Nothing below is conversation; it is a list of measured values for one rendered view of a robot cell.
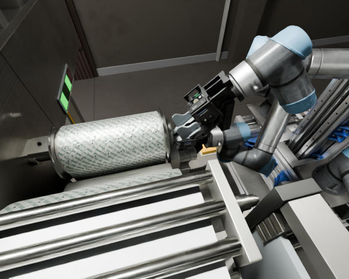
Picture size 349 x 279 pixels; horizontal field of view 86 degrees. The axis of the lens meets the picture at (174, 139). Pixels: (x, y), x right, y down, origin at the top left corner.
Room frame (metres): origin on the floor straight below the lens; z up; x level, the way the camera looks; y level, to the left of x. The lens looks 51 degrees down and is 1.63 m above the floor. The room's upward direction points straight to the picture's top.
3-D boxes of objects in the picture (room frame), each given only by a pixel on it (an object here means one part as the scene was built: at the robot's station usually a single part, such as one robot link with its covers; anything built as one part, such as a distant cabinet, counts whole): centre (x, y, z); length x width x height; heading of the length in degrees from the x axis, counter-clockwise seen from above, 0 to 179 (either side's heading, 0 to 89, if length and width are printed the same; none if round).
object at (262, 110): (0.89, -0.62, 0.87); 0.15 x 0.15 x 0.10
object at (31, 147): (0.26, 0.32, 1.28); 0.06 x 0.05 x 0.02; 103
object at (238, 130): (0.46, -0.22, 1.11); 0.11 x 0.08 x 0.09; 103
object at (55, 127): (0.28, 0.28, 1.25); 0.15 x 0.01 x 0.15; 13
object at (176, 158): (0.31, -0.02, 1.05); 0.06 x 0.05 x 0.31; 103
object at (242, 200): (0.11, -0.11, 1.33); 0.06 x 0.03 x 0.03; 103
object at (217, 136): (0.44, -0.14, 1.11); 0.08 x 0.05 x 0.08; 13
